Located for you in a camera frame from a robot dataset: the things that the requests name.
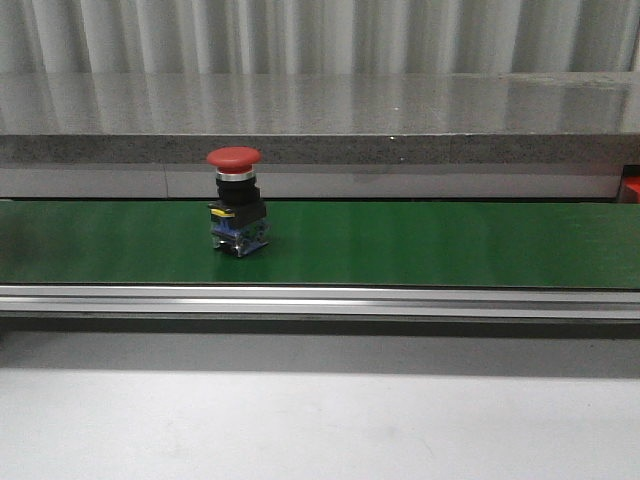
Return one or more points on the grey stone counter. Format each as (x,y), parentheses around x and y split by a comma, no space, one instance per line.
(124,135)

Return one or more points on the green conveyor belt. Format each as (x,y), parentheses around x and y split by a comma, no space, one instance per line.
(479,244)

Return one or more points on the white pleated curtain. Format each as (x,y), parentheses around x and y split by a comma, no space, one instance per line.
(327,37)

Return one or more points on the aluminium conveyor frame rail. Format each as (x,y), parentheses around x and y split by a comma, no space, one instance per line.
(308,302)

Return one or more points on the red mushroom push button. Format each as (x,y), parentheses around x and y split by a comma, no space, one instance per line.
(238,216)

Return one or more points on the red box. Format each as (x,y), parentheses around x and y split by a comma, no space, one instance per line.
(629,191)

